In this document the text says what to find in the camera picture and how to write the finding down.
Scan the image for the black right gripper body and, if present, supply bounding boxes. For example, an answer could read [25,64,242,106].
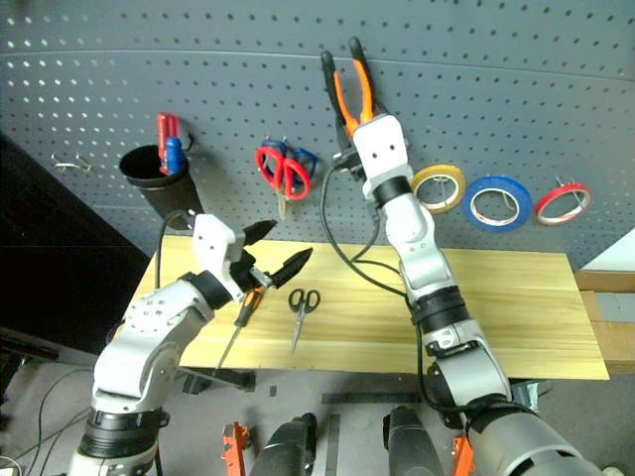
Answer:
[331,146,369,182]

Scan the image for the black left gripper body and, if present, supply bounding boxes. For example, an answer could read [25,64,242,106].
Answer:
[228,246,275,303]

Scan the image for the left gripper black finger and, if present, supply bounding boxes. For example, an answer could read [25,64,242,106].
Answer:
[271,247,315,291]
[243,219,279,247]

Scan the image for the orange and black pliers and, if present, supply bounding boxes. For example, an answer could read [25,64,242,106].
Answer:
[319,36,387,141]

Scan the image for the yellow tape roll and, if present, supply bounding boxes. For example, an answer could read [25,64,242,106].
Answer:
[410,164,467,216]

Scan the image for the grey pegboard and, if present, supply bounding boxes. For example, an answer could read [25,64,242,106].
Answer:
[0,0,635,272]

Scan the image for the blue tape roll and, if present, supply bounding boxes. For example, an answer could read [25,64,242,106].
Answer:
[460,174,534,233]

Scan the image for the red tape roll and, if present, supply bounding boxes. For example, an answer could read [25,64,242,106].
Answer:
[534,181,593,227]

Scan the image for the empty metal pegboard hook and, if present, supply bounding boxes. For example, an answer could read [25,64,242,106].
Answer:
[51,152,94,175]

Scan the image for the orange and black screwdriver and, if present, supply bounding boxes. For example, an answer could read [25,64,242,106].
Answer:
[214,286,267,371]

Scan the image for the black cup holder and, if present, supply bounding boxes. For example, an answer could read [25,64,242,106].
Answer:
[118,143,205,220]

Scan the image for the red utility knife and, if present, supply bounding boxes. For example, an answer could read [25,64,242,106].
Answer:
[156,112,181,176]

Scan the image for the dark rounded shape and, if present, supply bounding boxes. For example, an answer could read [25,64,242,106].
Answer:
[251,412,319,476]
[382,405,446,476]

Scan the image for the black floor strip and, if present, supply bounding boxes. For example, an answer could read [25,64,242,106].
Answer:
[323,413,343,476]

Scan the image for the dark cabinet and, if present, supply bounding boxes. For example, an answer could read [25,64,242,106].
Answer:
[0,136,153,359]

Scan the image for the white board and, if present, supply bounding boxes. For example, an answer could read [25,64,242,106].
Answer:
[576,230,635,274]

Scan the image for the brown wooden box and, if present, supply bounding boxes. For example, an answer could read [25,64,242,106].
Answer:
[573,269,635,376]

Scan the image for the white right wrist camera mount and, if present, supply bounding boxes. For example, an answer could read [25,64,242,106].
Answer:
[352,114,415,198]

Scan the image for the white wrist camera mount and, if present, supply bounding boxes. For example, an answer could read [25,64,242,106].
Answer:
[352,114,415,198]
[191,213,247,295]

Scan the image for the blue handled scissors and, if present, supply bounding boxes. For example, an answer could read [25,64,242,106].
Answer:
[260,138,320,195]

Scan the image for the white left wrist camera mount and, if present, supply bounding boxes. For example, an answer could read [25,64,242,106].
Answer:
[191,213,247,295]

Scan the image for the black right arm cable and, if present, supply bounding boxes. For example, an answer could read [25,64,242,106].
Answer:
[318,157,470,416]

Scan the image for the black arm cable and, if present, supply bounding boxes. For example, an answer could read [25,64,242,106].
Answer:
[318,157,470,416]
[154,208,196,292]

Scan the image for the black handled scissors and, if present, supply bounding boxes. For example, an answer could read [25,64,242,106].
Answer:
[288,288,322,354]

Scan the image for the red handled scissors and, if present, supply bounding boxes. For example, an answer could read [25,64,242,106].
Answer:
[254,145,313,220]

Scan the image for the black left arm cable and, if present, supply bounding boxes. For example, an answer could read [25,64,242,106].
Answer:
[154,208,196,292]

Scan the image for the black table leg bracket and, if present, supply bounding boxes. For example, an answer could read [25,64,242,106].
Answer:
[180,367,257,396]

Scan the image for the blue handled tool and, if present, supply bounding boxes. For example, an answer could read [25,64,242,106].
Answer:
[165,136,186,176]

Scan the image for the orange metal bracket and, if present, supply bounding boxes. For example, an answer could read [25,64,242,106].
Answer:
[450,434,476,476]
[220,420,250,476]

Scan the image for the thin floor cable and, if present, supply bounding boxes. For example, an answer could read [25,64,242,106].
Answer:
[8,369,96,465]

